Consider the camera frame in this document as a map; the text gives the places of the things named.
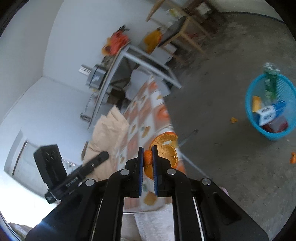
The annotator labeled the beige paper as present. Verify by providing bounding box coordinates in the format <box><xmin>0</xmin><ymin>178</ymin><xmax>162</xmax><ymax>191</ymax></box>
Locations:
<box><xmin>83</xmin><ymin>106</ymin><xmax>130</xmax><ymax>181</ymax></box>

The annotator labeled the orange peel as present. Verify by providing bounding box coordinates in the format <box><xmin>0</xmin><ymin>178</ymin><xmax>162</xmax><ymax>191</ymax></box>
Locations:
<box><xmin>144</xmin><ymin>132</ymin><xmax>179</xmax><ymax>180</ymax></box>

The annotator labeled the blue plastic trash basket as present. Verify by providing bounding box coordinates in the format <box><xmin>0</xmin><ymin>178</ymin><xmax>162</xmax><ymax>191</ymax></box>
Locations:
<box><xmin>245</xmin><ymin>73</ymin><xmax>296</xmax><ymax>141</ymax></box>

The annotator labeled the steel lunch container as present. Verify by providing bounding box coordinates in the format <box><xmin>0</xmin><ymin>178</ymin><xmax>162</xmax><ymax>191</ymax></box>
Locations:
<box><xmin>80</xmin><ymin>113</ymin><xmax>91</xmax><ymax>123</ymax></box>

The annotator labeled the ginkgo patterned tablecloth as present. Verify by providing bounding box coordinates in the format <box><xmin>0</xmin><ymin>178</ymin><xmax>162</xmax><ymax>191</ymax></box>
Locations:
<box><xmin>116</xmin><ymin>76</ymin><xmax>174</xmax><ymax>214</ymax></box>

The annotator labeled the white side table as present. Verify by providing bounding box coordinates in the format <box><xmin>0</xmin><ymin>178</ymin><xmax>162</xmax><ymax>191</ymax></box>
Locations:
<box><xmin>79</xmin><ymin>44</ymin><xmax>182</xmax><ymax>126</ymax></box>

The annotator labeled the white blue carton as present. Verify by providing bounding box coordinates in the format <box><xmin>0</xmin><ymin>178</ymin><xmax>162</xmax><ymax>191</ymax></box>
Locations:
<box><xmin>253</xmin><ymin>100</ymin><xmax>287</xmax><ymax>126</ymax></box>

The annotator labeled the red plastic bag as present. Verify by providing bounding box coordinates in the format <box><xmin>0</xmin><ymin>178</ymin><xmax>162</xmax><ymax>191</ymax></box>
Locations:
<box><xmin>102</xmin><ymin>30</ymin><xmax>130</xmax><ymax>56</ymax></box>

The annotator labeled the yellow plastic bag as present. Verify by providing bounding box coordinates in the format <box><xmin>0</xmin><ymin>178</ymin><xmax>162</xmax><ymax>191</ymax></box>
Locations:
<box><xmin>144</xmin><ymin>28</ymin><xmax>163</xmax><ymax>54</ymax></box>

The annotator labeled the wooden chair black seat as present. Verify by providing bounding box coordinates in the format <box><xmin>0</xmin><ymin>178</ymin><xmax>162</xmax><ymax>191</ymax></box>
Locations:
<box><xmin>145</xmin><ymin>1</ymin><xmax>211</xmax><ymax>59</ymax></box>

